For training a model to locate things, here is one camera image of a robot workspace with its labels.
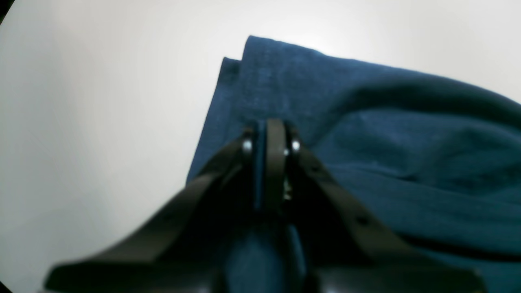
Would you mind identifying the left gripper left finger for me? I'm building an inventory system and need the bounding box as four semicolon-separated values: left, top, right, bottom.
45;123;262;293

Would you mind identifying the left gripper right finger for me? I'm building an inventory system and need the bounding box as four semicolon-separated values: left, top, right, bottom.
267;119;484;293

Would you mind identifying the dark blue T-shirt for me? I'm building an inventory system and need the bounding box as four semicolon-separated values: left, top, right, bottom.
187;36;521;293

